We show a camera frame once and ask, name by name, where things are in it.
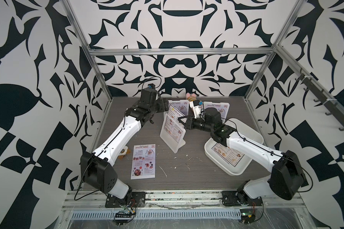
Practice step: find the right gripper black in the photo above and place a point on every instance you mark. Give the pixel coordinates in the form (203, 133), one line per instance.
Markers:
(188, 123)

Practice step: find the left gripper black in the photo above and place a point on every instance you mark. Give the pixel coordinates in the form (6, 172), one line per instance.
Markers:
(162, 105)

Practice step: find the dim sum menu sheet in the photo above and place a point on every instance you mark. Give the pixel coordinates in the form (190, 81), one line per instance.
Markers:
(173, 127)

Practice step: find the pink special menu sheet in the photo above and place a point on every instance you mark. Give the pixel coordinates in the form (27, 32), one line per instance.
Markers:
(143, 162)

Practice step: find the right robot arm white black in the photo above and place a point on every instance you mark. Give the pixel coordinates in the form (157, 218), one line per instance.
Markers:
(286, 173)

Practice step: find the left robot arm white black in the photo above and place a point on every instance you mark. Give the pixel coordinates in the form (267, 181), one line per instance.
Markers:
(97, 167)

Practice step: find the pink striped plush toy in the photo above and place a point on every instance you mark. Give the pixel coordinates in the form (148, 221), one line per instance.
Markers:
(192, 97)

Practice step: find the brown white plush toy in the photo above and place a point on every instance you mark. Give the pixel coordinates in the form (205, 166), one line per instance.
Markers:
(125, 151)

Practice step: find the white plastic tray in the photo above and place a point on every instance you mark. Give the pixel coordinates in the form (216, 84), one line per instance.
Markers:
(246, 160)

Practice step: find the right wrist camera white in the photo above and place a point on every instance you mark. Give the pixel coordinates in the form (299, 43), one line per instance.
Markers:
(196, 106)

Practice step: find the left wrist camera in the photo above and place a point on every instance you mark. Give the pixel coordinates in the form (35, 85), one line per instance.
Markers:
(151, 86)

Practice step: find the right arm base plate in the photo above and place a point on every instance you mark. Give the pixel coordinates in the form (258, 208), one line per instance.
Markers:
(232, 198)

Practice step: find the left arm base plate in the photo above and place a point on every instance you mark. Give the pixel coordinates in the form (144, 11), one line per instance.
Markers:
(114, 202)

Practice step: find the left circuit board with wires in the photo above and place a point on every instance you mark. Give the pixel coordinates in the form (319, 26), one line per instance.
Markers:
(126, 215)

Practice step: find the circuit board with wires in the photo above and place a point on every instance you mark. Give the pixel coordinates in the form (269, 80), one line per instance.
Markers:
(248, 216)
(126, 215)

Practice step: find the right circuit board with wires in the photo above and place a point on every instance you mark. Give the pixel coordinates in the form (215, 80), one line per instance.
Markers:
(248, 216)

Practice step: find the wall hook rail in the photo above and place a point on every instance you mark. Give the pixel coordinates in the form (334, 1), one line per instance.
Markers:
(322, 97)

